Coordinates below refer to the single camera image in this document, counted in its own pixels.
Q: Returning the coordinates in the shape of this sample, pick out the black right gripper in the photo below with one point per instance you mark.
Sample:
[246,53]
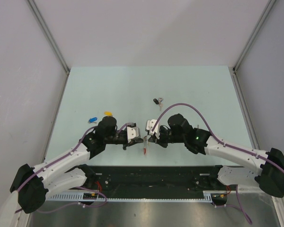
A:
[159,141]

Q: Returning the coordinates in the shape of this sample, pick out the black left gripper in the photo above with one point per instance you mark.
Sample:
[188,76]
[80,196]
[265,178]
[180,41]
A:
[133,142]

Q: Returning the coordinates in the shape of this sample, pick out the red handled metal key organiser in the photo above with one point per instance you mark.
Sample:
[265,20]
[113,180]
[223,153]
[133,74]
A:
[145,144]

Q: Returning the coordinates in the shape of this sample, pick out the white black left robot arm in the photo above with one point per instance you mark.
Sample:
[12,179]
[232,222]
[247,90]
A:
[32,186]

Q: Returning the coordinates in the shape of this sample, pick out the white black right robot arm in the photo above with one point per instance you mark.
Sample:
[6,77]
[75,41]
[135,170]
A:
[258,168]

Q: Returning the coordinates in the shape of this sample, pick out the black and blue tagged keys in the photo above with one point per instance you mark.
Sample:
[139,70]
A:
[158,102]

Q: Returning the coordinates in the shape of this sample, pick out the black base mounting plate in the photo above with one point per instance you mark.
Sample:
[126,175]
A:
[156,182]

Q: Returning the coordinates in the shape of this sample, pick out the blue tagged key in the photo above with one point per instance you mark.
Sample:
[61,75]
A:
[93,120]

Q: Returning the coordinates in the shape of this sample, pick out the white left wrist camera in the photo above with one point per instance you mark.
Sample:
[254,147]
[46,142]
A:
[132,131]

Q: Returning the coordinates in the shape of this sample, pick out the slotted cable duct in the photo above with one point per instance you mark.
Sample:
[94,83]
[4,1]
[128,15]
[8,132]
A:
[85,196]

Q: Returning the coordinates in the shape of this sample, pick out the left aluminium frame post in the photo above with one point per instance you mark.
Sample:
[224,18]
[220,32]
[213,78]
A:
[32,5]

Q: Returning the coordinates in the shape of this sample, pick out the aluminium frame post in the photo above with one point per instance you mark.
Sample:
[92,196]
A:
[32,5]
[256,30]

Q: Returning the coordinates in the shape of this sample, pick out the right aluminium frame post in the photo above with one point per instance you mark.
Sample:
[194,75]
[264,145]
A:
[256,30]

